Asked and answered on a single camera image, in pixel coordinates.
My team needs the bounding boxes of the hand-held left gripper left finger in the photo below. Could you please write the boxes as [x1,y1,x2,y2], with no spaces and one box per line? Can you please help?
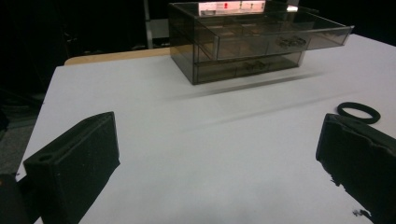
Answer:
[22,111,121,224]

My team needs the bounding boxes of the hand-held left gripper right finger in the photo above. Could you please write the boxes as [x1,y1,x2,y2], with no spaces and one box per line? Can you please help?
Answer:
[315,113,396,224]

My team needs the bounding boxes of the black hair tie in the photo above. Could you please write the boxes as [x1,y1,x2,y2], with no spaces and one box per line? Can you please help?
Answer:
[336,102,382,125]

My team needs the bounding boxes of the smoky clear drawer organizer box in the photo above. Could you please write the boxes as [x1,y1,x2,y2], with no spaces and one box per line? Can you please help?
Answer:
[167,0,321,86]

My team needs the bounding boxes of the smoky clear closed drawer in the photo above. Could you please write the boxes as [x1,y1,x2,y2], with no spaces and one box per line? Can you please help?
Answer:
[193,50,304,85]

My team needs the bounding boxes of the metal stand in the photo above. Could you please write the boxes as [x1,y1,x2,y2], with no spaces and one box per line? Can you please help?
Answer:
[143,0,171,50]

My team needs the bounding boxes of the dark hair ties in drawer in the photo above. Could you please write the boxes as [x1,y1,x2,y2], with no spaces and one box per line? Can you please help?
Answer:
[276,35,308,49]

